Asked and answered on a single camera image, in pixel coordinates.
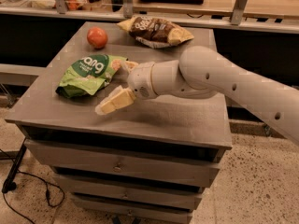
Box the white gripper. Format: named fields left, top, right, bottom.
left=95, top=61, right=157, bottom=115

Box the green rice chip bag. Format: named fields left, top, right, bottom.
left=56, top=54, right=127, bottom=98

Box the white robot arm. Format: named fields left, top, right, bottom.
left=95, top=46, right=299, bottom=143

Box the brown yellow chip bag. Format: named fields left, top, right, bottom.
left=118, top=16, right=194, bottom=49

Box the red orange apple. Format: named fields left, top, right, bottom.
left=87, top=27, right=107, bottom=49

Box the grey drawer cabinet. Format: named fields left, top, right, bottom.
left=7, top=22, right=232, bottom=224

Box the black stand leg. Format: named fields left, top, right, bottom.
left=0, top=144, right=27, bottom=194

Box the metal shelf bracket middle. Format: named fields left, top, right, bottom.
left=122, top=0, right=133, bottom=18

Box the black floor cable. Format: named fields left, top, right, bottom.
left=0, top=148, right=66, bottom=224

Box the metal shelf bracket right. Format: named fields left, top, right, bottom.
left=230, top=0, right=248, bottom=25

